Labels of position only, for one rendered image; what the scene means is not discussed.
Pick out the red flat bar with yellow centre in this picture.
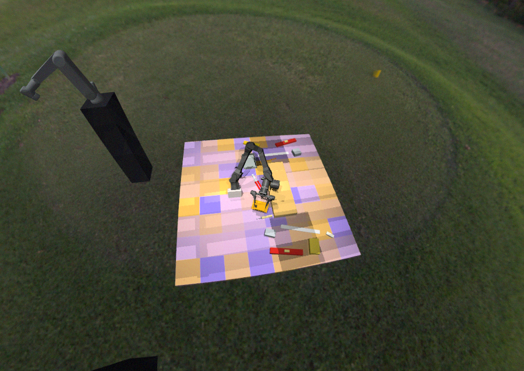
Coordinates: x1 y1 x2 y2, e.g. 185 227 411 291
270 248 303 256
275 138 296 147

